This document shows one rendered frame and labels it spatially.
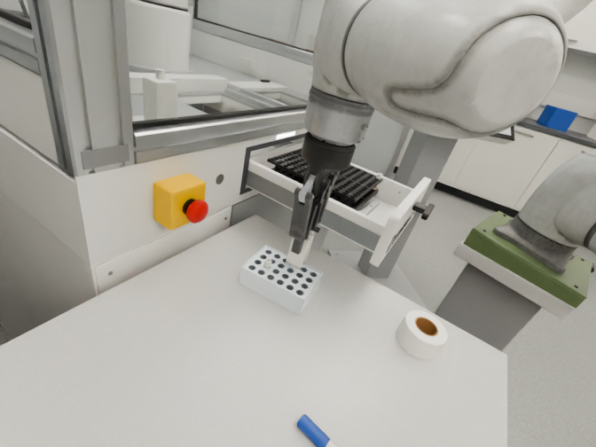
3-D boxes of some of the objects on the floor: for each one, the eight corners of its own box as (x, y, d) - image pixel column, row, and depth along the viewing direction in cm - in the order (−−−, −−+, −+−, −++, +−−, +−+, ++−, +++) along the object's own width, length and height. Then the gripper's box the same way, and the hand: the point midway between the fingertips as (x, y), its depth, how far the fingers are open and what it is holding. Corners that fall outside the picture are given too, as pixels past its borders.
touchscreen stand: (427, 315, 172) (542, 136, 119) (353, 315, 159) (446, 115, 106) (388, 256, 212) (462, 104, 159) (327, 253, 200) (385, 86, 147)
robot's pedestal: (461, 404, 130) (589, 270, 91) (431, 458, 110) (578, 313, 71) (400, 352, 146) (487, 218, 107) (364, 389, 126) (454, 241, 87)
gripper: (340, 155, 38) (297, 294, 50) (368, 136, 49) (327, 253, 61) (286, 136, 40) (258, 273, 52) (325, 121, 51) (294, 237, 63)
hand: (300, 247), depth 55 cm, fingers closed, pressing on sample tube
